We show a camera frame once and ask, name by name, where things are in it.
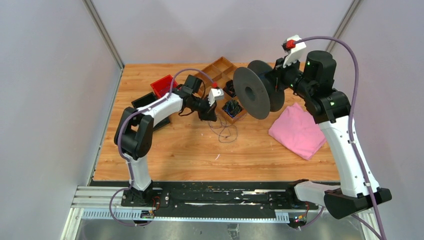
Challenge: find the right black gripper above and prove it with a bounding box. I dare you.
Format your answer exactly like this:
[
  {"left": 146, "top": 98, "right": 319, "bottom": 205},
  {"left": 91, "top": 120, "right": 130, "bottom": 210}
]
[{"left": 264, "top": 54, "right": 313, "bottom": 98}]

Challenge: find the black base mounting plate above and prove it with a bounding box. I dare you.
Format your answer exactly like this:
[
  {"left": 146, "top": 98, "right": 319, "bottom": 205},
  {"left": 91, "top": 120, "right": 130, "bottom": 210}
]
[{"left": 121, "top": 181, "right": 319, "bottom": 220}]

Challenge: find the rolled green floral tie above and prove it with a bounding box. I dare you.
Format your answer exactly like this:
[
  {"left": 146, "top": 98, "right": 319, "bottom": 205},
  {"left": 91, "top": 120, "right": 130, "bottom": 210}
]
[{"left": 222, "top": 99, "right": 243, "bottom": 118}]

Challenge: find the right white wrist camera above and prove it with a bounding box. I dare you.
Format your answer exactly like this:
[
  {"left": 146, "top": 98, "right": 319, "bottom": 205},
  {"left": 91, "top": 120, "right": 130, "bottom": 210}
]
[{"left": 282, "top": 35, "right": 307, "bottom": 68}]

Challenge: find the black plastic bin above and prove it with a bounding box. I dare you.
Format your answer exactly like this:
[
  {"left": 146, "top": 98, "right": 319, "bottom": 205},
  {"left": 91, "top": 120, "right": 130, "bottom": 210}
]
[{"left": 131, "top": 92, "right": 172, "bottom": 132}]

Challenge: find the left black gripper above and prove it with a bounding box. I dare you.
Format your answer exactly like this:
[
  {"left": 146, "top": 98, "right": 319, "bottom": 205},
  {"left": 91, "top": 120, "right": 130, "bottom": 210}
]
[{"left": 190, "top": 94, "right": 218, "bottom": 122}]

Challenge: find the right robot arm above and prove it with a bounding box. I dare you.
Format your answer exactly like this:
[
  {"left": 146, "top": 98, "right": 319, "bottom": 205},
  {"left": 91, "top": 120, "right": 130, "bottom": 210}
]
[{"left": 271, "top": 50, "right": 392, "bottom": 219}]

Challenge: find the rolled tie brown pattern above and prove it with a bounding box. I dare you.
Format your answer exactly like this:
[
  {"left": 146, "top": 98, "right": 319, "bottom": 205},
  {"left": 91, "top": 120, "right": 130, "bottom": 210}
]
[{"left": 223, "top": 80, "right": 236, "bottom": 98}]

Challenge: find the wooden compartment tray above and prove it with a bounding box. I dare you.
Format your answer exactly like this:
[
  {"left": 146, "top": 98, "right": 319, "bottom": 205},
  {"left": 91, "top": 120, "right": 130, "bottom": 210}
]
[{"left": 194, "top": 56, "right": 247, "bottom": 124}]

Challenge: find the aluminium frame rail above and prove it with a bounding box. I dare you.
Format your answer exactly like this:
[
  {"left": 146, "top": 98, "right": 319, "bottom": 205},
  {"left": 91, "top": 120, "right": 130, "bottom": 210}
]
[{"left": 82, "top": 0, "right": 125, "bottom": 70}]

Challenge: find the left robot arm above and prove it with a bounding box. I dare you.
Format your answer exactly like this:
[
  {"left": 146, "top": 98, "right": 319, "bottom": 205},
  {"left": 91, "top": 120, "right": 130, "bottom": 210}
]
[{"left": 114, "top": 75, "right": 225, "bottom": 207}]

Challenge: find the black cable spool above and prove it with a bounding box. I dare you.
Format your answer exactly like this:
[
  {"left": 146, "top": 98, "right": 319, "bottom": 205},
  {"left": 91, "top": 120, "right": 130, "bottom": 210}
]
[{"left": 233, "top": 60, "right": 285, "bottom": 120}]

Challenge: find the pink cloth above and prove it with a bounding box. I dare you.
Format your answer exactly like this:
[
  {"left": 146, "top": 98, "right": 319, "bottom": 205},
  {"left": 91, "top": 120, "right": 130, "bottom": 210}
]
[{"left": 268, "top": 103, "right": 326, "bottom": 161}]

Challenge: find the red plastic bin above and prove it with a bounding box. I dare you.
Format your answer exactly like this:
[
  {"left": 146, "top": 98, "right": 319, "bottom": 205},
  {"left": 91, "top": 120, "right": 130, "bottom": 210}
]
[{"left": 150, "top": 74, "right": 178, "bottom": 99}]

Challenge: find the blue thin cable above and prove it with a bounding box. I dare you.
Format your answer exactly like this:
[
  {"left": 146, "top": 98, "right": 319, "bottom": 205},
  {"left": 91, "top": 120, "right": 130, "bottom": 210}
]
[{"left": 207, "top": 109, "right": 239, "bottom": 144}]

